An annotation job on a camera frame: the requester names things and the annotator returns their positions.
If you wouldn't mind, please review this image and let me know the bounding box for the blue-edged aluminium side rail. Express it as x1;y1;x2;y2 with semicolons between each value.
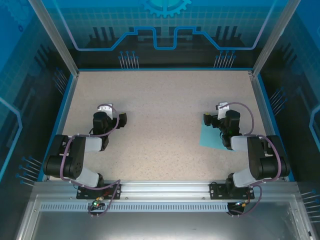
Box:
249;70;297;182
37;71;80;182

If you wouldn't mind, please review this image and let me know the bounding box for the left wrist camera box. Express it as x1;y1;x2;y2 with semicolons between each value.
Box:
96;103;115;117

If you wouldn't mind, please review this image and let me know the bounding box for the black base plate of right arm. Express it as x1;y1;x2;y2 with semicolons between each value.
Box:
209;182;255;200

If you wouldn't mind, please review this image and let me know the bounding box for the brushed metal tray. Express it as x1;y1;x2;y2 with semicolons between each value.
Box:
14;194;320;240

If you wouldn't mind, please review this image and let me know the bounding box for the black base plate of left arm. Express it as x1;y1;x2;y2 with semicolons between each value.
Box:
76;183;122;200

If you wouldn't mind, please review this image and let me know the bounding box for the light blue cloth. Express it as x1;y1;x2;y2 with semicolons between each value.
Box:
199;122;237;152

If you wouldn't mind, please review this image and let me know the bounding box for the cable connector with LED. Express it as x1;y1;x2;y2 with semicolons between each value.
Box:
233;199;251;209
91;196;105;210

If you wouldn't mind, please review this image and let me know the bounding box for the long aluminium mounting rail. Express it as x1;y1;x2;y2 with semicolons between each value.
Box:
33;181;298;201

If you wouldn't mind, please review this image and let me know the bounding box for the aluminium frame post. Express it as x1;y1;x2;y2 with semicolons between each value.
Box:
251;0;303;77
26;0;80;77

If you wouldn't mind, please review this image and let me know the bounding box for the slotted grey cable duct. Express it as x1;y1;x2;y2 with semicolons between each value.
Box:
39;202;232;214

